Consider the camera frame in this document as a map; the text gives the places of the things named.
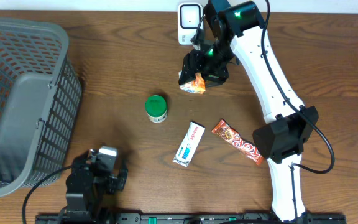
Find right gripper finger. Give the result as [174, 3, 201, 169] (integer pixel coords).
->
[202, 74, 227, 88]
[178, 62, 198, 85]

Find small orange snack packet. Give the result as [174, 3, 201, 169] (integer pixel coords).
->
[180, 73, 206, 94]

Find green lid white jar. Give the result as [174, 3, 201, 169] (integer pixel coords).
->
[145, 95, 168, 123]

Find white Panadol medicine box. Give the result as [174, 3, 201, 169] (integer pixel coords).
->
[172, 122, 205, 167]

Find red Top chocolate bar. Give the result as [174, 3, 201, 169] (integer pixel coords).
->
[211, 119, 264, 165]

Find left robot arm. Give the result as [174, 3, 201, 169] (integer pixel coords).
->
[57, 154, 128, 223]

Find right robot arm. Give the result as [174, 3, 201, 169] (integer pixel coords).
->
[178, 1, 318, 222]

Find white barcode scanner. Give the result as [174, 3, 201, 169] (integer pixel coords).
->
[177, 2, 203, 45]

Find grey plastic mesh basket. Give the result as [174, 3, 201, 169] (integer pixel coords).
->
[0, 18, 82, 197]

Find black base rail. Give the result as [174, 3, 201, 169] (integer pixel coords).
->
[35, 212, 346, 224]

